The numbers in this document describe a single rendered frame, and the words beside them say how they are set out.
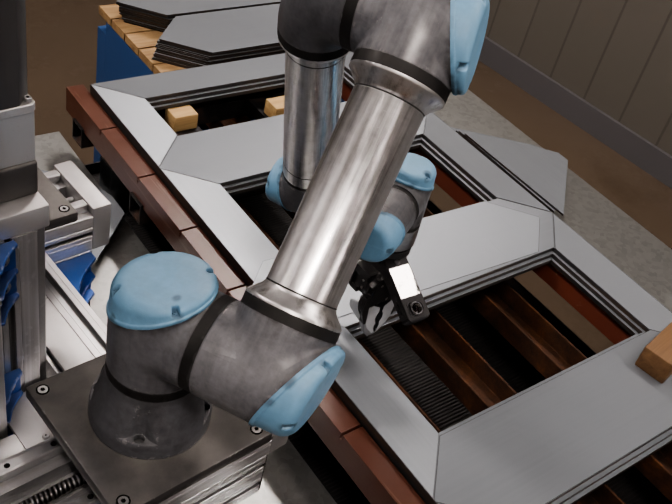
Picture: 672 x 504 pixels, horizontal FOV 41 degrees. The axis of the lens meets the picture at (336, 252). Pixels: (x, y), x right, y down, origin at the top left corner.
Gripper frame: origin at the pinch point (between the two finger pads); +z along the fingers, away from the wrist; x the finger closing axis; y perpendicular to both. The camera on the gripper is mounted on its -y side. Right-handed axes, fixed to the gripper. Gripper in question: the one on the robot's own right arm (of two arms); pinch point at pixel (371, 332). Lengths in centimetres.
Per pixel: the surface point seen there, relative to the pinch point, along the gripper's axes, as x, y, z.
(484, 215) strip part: -45.5, 18.0, 0.8
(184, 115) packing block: -5, 77, 4
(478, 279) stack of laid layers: -30.7, 3.6, 1.8
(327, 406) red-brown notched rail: 15.3, -8.7, 2.6
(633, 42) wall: -242, 114, 39
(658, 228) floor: -214, 53, 85
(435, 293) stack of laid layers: -18.9, 3.6, 1.1
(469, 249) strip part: -34.3, 10.6, 0.8
